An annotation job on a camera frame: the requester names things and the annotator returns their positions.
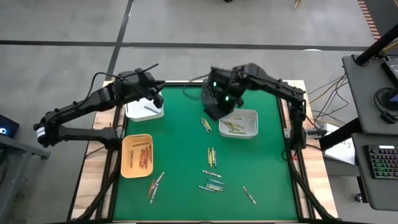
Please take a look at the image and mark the grey desk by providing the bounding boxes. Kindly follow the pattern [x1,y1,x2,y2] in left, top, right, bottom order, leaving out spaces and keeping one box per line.
[351,133,398,212]
[341,54,398,135]

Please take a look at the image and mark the black pole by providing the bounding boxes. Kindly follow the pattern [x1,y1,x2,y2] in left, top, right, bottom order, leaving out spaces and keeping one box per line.
[355,23,398,67]

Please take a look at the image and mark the black device blue light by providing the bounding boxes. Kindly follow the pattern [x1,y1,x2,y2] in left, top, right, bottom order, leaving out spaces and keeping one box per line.
[0,114,20,139]

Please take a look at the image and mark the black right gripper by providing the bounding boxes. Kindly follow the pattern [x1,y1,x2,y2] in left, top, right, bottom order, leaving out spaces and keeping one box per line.
[208,65,246,108]

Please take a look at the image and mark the backlit computer keyboard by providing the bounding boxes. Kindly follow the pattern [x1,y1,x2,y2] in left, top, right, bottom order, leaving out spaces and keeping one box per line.
[363,144,398,180]

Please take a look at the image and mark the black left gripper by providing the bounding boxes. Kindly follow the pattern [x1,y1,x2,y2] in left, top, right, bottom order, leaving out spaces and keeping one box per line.
[114,70,166,101]

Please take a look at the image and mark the black laptop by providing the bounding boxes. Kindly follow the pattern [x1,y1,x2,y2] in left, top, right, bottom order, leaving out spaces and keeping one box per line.
[381,57,398,88]

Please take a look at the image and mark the dark grey plastic bin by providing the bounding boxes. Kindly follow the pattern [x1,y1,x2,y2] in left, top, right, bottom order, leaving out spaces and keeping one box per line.
[200,79,240,121]

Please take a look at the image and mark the white paper sheet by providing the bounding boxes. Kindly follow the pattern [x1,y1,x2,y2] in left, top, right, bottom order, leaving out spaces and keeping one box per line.
[322,123,356,166]

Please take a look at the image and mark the light grey plastic bin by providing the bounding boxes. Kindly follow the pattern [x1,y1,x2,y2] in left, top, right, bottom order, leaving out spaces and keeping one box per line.
[218,108,259,139]

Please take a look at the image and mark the grey metal cart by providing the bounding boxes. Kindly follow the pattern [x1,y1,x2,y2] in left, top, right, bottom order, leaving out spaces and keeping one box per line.
[0,134,52,224]

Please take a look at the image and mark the black headset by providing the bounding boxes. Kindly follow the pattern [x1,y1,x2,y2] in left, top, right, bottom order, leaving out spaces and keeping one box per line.
[374,86,398,124]

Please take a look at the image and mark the orange plastic bin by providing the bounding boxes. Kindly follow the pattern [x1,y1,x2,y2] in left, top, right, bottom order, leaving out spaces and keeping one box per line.
[120,134,154,179]

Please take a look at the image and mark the white plastic bin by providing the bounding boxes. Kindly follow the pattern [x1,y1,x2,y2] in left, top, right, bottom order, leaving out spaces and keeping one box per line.
[124,91,165,123]

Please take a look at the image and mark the black left camera cable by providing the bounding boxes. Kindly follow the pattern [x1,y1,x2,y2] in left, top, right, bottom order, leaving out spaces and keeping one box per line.
[86,63,160,100]

